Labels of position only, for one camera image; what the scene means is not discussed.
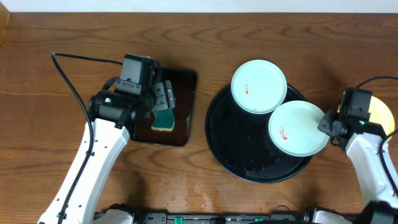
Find green yellow sponge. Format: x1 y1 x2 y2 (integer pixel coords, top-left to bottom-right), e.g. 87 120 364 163
151 109 175 132

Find round black tray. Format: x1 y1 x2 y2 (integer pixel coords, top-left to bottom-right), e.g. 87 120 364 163
205 85 312 184

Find rectangular black tray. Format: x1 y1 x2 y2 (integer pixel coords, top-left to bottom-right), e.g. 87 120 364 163
131 68 197 146

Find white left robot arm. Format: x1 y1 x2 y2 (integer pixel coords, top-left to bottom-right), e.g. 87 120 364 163
39 79 177 223

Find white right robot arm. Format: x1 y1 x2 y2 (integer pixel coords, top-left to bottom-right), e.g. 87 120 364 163
318 110 397 223

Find yellow plate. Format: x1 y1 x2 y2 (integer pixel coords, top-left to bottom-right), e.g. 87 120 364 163
338 96 395 143

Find mint plate far side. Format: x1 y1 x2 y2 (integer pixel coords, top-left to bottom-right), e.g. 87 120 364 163
231 60 287 114

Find mint plate with red stain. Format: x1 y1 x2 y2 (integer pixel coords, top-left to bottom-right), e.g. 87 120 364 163
269 100 329 157

